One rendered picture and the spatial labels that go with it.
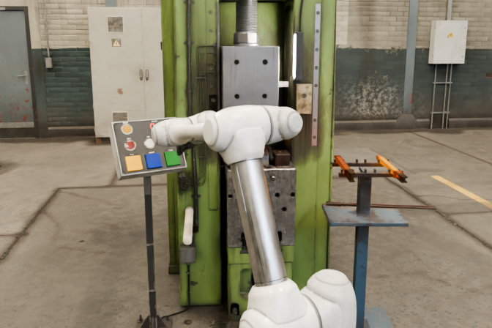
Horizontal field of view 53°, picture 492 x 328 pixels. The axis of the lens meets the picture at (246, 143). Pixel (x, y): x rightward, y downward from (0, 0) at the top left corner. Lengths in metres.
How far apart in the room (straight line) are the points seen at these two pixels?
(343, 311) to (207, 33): 1.70
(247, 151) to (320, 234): 1.66
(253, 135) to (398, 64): 7.93
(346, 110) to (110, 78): 4.14
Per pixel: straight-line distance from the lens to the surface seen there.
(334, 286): 1.57
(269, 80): 2.63
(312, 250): 3.08
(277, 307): 1.47
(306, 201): 2.96
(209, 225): 2.94
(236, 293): 2.92
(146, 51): 7.83
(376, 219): 2.65
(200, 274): 3.07
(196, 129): 1.88
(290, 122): 1.54
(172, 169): 2.51
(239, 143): 1.47
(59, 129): 8.80
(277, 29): 3.12
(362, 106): 9.14
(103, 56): 7.92
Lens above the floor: 1.59
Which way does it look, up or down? 12 degrees down
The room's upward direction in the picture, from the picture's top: straight up
